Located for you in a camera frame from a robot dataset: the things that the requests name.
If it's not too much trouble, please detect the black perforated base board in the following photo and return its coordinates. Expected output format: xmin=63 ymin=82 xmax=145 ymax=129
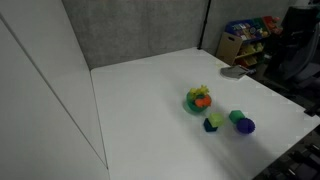
xmin=253 ymin=129 xmax=320 ymax=180

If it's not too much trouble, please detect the green bowl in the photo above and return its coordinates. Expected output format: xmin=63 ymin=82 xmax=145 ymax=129
xmin=183 ymin=89 xmax=212 ymax=114

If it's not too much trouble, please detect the dark teal cube block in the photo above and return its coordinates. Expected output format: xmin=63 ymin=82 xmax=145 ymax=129
xmin=203 ymin=117 xmax=218 ymax=133

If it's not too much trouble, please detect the yellow star toy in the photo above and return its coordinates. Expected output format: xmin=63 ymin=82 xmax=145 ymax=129
xmin=195 ymin=84 xmax=210 ymax=97

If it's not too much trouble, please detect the black table clamp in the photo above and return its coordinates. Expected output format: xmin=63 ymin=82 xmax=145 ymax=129
xmin=303 ymin=103 xmax=320 ymax=118

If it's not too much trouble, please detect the cardboard box of snacks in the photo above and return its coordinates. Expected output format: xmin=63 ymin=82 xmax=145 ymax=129
xmin=224 ymin=15 xmax=284 ymax=68

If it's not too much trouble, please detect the orange toy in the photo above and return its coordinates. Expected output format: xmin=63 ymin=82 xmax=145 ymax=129
xmin=194 ymin=94 xmax=213 ymax=109

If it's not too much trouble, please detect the lime green cube block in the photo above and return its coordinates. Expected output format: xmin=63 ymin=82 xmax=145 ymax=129
xmin=208 ymin=111 xmax=226 ymax=128

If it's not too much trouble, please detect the black office chair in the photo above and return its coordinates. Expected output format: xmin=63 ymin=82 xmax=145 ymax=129
xmin=266 ymin=4 xmax=320 ymax=88

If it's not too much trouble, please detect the brown cardboard box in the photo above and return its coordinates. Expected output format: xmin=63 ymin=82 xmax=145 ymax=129
xmin=215 ymin=31 xmax=244 ymax=66

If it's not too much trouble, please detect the black stand pole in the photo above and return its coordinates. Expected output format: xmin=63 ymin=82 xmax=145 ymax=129
xmin=197 ymin=0 xmax=212 ymax=51

